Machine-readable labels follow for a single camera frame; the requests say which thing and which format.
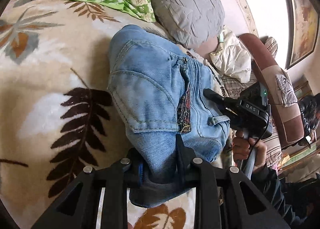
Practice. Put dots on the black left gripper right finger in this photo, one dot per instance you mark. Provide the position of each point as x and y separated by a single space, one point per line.
225 198

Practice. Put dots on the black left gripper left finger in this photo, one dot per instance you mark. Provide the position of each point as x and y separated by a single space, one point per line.
96 196

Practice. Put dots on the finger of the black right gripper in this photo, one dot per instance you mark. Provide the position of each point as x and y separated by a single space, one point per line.
218 99

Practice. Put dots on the blue denim pants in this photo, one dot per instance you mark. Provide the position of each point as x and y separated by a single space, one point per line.
158 92

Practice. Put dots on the person's right hand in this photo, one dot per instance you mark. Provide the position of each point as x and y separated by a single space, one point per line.
241 150

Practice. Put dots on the brown padded headboard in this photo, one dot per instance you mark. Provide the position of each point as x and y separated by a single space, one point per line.
287 119

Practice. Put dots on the striped brown bed sheet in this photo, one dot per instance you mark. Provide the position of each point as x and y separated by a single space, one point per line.
274 153

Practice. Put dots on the cream crumpled pillow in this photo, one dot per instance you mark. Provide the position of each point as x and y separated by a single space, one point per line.
231 57

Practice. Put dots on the person's dark right sleeve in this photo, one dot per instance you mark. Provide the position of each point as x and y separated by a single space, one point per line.
297 203

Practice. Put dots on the floral beige fleece blanket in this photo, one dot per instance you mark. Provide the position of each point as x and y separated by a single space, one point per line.
56 114

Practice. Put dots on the framed wall picture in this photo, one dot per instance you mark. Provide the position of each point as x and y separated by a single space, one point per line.
303 30

